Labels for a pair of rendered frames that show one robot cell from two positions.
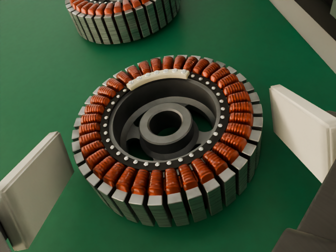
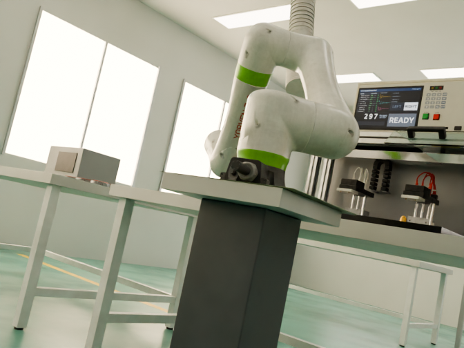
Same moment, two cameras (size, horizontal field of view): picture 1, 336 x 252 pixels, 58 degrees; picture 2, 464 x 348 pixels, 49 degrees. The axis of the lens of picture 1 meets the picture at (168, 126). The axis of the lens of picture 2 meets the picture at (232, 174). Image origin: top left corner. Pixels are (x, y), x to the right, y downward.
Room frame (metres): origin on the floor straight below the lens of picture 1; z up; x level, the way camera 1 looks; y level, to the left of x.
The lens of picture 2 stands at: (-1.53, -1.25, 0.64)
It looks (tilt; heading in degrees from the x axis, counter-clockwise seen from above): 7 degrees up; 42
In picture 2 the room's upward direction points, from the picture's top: 12 degrees clockwise
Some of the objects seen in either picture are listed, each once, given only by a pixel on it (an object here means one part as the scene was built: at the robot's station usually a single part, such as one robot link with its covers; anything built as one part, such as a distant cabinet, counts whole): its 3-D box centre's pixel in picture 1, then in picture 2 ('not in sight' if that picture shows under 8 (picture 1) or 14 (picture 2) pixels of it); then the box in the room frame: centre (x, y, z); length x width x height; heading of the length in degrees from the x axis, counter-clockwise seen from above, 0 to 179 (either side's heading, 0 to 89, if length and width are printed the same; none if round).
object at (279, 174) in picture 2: not in sight; (250, 175); (-0.62, -0.50, 0.78); 0.26 x 0.15 x 0.06; 18
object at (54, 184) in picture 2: not in sight; (42, 235); (0.30, 1.91, 0.38); 1.85 x 1.10 x 0.75; 89
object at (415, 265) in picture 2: not in sight; (332, 282); (3.44, 1.45, 0.38); 2.10 x 0.90 x 0.75; 89
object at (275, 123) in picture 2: not in sight; (273, 130); (-0.56, -0.49, 0.91); 0.16 x 0.13 x 0.19; 142
